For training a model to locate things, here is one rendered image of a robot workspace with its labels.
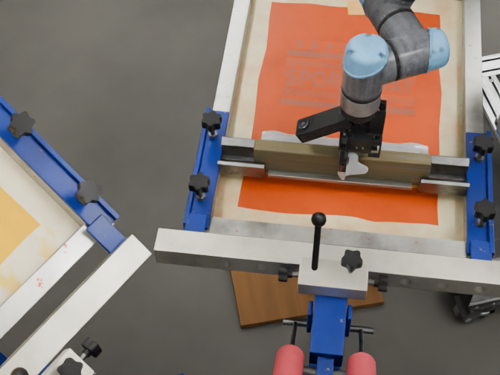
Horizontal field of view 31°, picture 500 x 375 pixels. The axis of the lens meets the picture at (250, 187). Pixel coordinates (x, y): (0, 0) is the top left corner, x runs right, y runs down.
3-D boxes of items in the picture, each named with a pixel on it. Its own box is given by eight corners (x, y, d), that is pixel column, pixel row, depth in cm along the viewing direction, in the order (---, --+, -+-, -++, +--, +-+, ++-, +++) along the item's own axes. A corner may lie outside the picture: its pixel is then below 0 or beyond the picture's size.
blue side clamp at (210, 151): (207, 126, 199) (206, 106, 193) (230, 129, 198) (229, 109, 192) (185, 241, 182) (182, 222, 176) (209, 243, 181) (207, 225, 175)
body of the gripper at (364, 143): (379, 161, 174) (385, 122, 164) (334, 157, 175) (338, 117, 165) (380, 131, 178) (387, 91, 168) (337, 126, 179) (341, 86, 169)
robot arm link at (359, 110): (339, 102, 161) (342, 69, 166) (337, 118, 165) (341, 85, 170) (381, 106, 161) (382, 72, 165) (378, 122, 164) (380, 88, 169)
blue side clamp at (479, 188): (460, 149, 193) (466, 129, 188) (484, 150, 193) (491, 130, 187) (462, 268, 176) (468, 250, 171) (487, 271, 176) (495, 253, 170)
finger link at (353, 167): (365, 191, 180) (370, 158, 174) (335, 188, 181) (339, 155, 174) (365, 181, 183) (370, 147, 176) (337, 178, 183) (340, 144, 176)
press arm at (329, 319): (316, 280, 170) (317, 266, 166) (347, 283, 169) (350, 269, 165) (308, 364, 160) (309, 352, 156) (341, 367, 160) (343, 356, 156)
